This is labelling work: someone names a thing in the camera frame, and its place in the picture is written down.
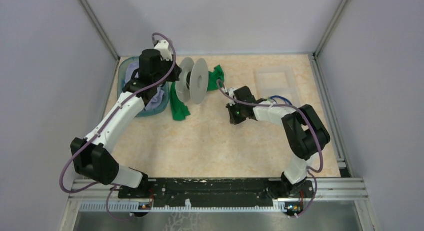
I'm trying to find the white filament spool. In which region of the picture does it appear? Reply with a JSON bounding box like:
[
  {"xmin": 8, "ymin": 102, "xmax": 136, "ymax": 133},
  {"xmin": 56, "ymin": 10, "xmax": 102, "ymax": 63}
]
[{"xmin": 175, "ymin": 57, "xmax": 209, "ymax": 105}]

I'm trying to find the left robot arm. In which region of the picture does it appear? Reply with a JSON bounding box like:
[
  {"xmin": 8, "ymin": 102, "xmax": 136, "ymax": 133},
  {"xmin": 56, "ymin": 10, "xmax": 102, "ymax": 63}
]
[{"xmin": 68, "ymin": 49, "xmax": 181, "ymax": 198}]

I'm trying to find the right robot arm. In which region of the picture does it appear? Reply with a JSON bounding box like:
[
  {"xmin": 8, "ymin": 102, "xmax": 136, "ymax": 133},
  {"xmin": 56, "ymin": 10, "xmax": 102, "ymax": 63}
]
[{"xmin": 220, "ymin": 86, "xmax": 331, "ymax": 197}]

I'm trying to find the lavender cloth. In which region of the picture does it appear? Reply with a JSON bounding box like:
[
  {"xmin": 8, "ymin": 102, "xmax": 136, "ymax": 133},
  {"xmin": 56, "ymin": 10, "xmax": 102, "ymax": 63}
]
[{"xmin": 124, "ymin": 61, "xmax": 165, "ymax": 112}]

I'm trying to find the clear plastic box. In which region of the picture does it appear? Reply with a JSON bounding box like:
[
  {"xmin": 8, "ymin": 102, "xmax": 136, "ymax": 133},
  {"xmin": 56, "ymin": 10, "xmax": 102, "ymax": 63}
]
[{"xmin": 254, "ymin": 66, "xmax": 301, "ymax": 107}]

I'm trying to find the teal plastic basket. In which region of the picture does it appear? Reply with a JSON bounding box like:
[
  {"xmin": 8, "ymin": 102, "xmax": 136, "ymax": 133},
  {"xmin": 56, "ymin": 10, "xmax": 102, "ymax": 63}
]
[{"xmin": 117, "ymin": 56, "xmax": 170, "ymax": 118}]

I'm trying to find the green cloth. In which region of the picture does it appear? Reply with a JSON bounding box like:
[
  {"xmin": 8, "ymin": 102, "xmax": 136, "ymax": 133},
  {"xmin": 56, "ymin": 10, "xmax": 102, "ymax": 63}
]
[{"xmin": 169, "ymin": 65, "xmax": 225, "ymax": 122}]

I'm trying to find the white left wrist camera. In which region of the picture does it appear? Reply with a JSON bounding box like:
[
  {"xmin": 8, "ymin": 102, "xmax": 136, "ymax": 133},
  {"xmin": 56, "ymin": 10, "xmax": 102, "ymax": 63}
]
[{"xmin": 154, "ymin": 40, "xmax": 174, "ymax": 62}]

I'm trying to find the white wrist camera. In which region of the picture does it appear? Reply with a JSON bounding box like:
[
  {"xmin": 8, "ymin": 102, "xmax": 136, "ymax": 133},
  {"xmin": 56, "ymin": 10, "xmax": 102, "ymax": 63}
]
[
  {"xmin": 226, "ymin": 87, "xmax": 237, "ymax": 99},
  {"xmin": 154, "ymin": 40, "xmax": 174, "ymax": 62}
]

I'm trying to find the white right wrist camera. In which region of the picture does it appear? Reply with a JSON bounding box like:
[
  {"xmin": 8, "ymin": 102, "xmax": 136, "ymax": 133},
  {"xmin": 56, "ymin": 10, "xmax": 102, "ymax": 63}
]
[{"xmin": 226, "ymin": 87, "xmax": 237, "ymax": 99}]

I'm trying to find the blue cable coil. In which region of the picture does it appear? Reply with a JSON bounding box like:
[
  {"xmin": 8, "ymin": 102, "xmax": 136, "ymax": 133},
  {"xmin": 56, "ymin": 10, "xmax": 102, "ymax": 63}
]
[{"xmin": 266, "ymin": 95, "xmax": 293, "ymax": 107}]

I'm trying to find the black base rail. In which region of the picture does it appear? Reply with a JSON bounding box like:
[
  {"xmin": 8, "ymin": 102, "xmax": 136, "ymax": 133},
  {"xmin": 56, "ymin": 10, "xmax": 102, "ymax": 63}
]
[{"xmin": 118, "ymin": 177, "xmax": 315, "ymax": 212}]

